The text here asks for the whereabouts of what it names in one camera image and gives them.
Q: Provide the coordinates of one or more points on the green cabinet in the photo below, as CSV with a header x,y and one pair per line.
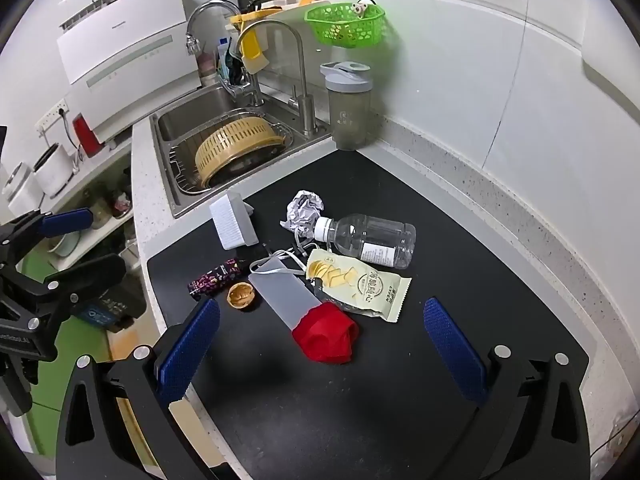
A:
x,y
92,340

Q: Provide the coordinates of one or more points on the red cup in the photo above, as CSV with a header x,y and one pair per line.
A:
x,y
86,135

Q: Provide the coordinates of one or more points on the white kitchen appliance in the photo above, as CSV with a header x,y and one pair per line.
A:
x,y
20,187
52,167

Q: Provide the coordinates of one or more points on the red cloth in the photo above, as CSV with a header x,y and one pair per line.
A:
x,y
325,332

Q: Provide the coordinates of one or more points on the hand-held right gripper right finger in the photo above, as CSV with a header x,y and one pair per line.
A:
x,y
455,355

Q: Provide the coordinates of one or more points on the slim chrome faucet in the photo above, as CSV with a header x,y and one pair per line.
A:
x,y
301,85

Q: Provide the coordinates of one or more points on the wall power outlet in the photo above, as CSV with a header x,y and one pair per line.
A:
x,y
50,115

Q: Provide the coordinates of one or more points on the green plastic basket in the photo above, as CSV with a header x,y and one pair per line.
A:
x,y
345,25

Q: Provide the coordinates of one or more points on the white tube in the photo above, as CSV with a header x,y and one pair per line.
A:
x,y
222,55

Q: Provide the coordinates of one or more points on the small patterned toy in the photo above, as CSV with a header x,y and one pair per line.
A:
x,y
361,8

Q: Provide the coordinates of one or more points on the pale blue bowl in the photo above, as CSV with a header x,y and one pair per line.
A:
x,y
67,246

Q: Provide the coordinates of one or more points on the grey shaker bottle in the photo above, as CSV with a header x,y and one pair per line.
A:
x,y
350,110

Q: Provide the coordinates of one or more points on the pale yellow snack packet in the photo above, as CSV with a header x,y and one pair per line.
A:
x,y
360,285

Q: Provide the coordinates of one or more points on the beige floor mat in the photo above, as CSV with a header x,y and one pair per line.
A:
x,y
125,345

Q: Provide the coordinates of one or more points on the black countertop mat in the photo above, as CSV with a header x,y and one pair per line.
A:
x,y
350,410

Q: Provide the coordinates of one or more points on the yellow plastic colander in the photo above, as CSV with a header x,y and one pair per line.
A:
x,y
235,145

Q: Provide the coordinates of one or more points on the walnut shell half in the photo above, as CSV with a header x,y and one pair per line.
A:
x,y
242,295

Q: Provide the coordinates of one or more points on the red and white packet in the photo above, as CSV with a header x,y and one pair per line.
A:
x,y
120,204

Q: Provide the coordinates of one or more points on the tall curved chrome faucet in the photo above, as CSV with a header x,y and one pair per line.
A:
x,y
210,8

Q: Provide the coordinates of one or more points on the clear plastic bottle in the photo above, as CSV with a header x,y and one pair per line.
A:
x,y
375,237

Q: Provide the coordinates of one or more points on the white open shelf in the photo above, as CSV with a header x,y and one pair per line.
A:
x,y
75,195

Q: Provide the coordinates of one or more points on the stainless steel sink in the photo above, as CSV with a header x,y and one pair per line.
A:
x,y
200,115

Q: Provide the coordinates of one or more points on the pink cup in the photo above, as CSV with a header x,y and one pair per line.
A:
x,y
206,67

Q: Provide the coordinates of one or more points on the black bin blue label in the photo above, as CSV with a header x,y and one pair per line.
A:
x,y
112,302

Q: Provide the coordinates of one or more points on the translucent white plastic pouch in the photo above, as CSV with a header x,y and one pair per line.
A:
x,y
282,295

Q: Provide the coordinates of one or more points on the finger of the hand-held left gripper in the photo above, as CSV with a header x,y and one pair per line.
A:
x,y
67,221
90,272

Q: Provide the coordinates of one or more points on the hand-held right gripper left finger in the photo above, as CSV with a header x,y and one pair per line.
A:
x,y
190,350

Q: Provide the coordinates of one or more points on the dark floral wrapper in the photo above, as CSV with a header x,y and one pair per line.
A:
x,y
215,277

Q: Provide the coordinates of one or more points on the yellow plastic holder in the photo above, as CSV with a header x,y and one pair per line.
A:
x,y
252,45

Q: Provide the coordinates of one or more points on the white sponge block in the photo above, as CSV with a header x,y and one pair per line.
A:
x,y
232,222

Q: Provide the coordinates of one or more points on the white dishwasher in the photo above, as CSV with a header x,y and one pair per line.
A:
x,y
125,60

